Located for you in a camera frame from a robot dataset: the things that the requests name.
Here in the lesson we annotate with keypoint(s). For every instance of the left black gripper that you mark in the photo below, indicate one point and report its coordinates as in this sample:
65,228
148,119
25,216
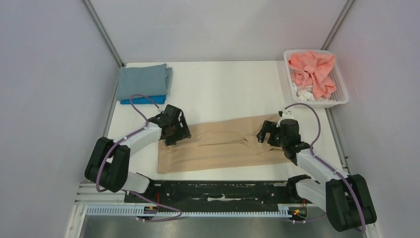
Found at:
183,133

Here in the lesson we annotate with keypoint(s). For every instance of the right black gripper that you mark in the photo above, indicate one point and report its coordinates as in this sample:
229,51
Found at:
267,133

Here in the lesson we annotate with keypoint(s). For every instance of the beige t shirt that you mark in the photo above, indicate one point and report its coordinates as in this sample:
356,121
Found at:
217,145

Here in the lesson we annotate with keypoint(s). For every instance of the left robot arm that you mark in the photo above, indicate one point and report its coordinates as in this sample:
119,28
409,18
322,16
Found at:
108,166

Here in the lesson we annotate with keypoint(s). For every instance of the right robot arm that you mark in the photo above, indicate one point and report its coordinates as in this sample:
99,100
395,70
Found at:
344,198

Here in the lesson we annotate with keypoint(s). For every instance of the bright blue folded t shirt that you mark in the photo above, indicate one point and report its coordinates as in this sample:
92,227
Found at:
160,100

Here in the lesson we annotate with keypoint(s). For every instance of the white t shirt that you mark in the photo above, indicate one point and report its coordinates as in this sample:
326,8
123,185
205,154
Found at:
306,94

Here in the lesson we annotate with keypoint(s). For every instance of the grey-blue folded t shirt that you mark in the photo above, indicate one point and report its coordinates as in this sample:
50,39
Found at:
149,81

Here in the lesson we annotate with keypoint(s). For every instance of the white plastic basket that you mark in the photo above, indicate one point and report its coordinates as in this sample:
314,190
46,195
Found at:
340,96

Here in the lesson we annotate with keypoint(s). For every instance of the pink t shirt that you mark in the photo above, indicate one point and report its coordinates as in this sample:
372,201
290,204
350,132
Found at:
311,69

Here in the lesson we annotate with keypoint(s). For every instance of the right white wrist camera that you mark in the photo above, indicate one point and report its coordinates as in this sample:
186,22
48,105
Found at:
284,114

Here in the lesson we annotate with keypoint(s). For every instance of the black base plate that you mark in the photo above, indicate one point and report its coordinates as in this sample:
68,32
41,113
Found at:
222,195

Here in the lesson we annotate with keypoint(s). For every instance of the white cable duct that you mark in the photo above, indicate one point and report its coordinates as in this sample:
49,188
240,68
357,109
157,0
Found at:
145,211

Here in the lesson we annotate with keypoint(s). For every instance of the right corner aluminium post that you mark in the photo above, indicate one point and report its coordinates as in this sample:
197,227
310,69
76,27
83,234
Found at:
338,23

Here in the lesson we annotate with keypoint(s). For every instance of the corner aluminium post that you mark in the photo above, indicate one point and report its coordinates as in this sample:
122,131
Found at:
103,32
338,23

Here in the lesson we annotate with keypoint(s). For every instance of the left corner aluminium post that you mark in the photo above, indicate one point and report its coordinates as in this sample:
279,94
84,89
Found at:
103,32

